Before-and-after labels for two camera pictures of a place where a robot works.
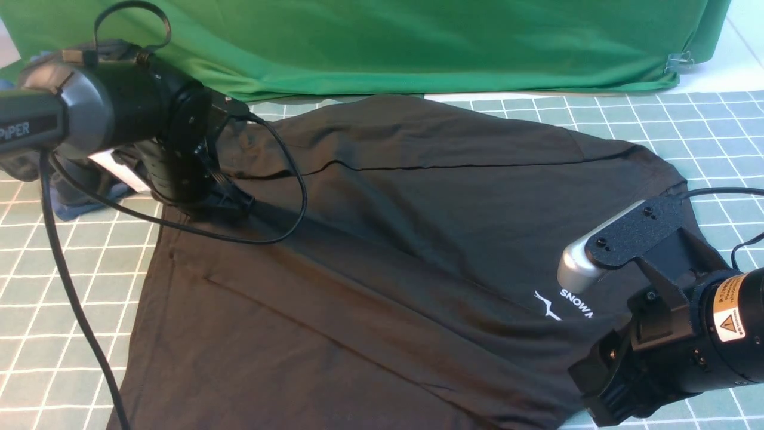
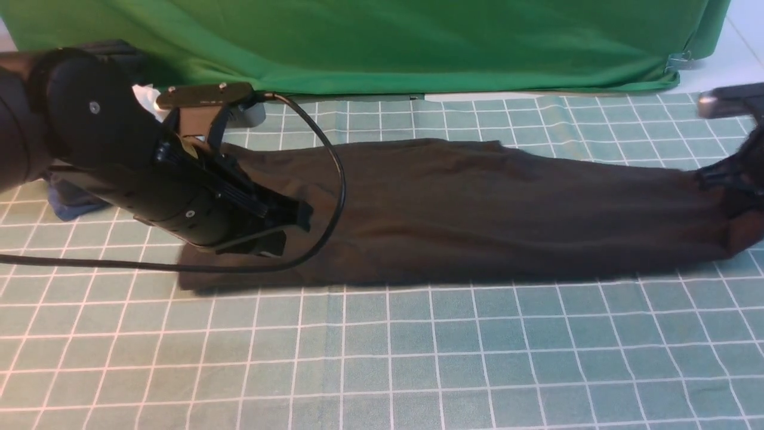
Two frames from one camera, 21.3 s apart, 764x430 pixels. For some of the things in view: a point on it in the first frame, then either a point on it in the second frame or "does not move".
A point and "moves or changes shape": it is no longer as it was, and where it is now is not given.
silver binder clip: (678, 63) does not move
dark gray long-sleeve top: (381, 263) moves or changes shape
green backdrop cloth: (262, 50) does not move
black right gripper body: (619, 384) -> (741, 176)
